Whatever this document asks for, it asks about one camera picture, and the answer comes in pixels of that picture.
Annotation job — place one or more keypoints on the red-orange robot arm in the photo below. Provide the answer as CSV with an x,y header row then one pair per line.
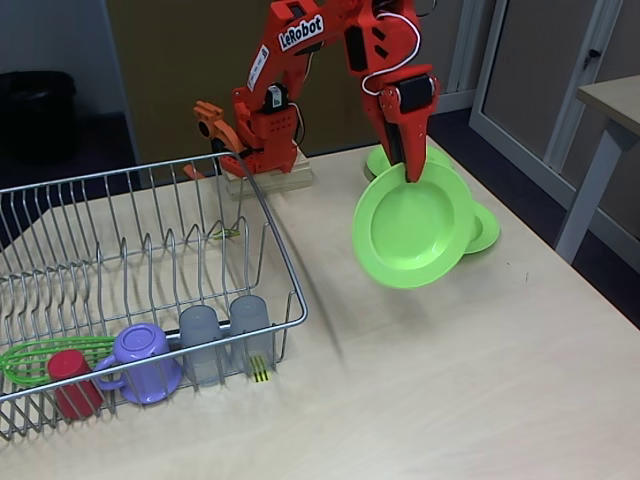
x,y
280,75

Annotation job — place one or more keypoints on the beige side table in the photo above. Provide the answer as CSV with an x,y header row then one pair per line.
x,y
615,92

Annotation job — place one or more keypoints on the purple plastic mug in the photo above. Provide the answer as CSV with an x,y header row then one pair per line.
x,y
145,360

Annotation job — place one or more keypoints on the black trash bin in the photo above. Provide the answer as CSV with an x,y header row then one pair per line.
x,y
35,115

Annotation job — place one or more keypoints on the brown board panel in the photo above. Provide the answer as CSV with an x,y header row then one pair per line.
x,y
175,75

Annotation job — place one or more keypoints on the red plastic cup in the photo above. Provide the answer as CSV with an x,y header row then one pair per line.
x,y
70,380

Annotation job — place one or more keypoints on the grey cabinet with lock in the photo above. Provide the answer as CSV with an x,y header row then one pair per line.
x,y
540,60

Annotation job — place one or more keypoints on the red-orange gripper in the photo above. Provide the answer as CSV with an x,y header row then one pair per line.
x,y
416,93

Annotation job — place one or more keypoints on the orange clamp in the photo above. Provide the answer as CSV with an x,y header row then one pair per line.
x,y
207,117

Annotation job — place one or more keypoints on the smoky translucent plastic cup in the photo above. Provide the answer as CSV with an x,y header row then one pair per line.
x,y
250,325

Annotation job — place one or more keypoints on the pale translucent plastic cup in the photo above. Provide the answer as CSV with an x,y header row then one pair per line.
x,y
200,335

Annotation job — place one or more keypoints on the yellow black striped tape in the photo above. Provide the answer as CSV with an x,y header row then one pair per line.
x,y
260,370
227,233

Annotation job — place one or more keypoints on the wooden base block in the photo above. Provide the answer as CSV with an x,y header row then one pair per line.
x,y
295,177

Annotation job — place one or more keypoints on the green plastic plate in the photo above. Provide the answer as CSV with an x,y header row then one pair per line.
x,y
410,235
487,227
376,162

